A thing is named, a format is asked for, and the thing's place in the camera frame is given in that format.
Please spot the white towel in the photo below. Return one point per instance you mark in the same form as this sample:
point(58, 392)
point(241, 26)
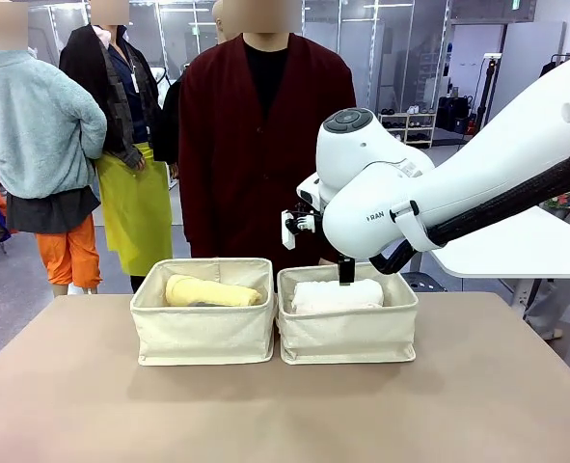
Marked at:
point(333, 291)

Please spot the yellow towel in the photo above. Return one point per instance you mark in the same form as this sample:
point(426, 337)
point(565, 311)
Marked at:
point(207, 291)

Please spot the dark grey towel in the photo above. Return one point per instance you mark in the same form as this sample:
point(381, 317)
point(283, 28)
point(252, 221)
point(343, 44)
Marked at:
point(202, 304)

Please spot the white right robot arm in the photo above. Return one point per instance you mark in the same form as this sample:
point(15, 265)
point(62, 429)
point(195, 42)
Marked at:
point(458, 193)

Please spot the bare hand of yellow-skirted person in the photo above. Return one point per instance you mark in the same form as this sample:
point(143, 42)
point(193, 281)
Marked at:
point(136, 159)

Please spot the beige fabric basket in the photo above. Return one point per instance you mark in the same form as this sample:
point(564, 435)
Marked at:
point(347, 335)
point(207, 333)

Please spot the person in maroon cardigan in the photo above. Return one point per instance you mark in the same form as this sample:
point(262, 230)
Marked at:
point(236, 169)

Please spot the white shoe rack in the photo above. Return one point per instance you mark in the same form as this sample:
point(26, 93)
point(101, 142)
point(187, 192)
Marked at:
point(407, 128)

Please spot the white table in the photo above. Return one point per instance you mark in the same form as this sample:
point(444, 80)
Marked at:
point(516, 246)

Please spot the black braided right arm sleeve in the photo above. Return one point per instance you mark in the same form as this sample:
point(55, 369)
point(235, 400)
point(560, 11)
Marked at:
point(506, 202)

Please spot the black cases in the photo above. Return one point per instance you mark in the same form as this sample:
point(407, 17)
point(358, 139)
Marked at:
point(455, 113)

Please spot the black tripod pole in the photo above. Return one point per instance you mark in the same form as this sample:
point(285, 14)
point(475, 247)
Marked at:
point(484, 96)

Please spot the person in yellow skirt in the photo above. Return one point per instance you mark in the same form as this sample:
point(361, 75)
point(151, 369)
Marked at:
point(130, 207)

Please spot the figure in black garment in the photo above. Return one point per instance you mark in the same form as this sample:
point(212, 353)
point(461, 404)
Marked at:
point(169, 120)

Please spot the black garment on rack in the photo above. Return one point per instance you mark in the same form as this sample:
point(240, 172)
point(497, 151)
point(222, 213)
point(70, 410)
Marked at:
point(554, 65)

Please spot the person in pale blue fleece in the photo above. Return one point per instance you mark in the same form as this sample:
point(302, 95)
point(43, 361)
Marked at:
point(34, 125)

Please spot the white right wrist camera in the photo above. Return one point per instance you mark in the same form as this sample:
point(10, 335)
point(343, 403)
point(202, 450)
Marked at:
point(289, 231)

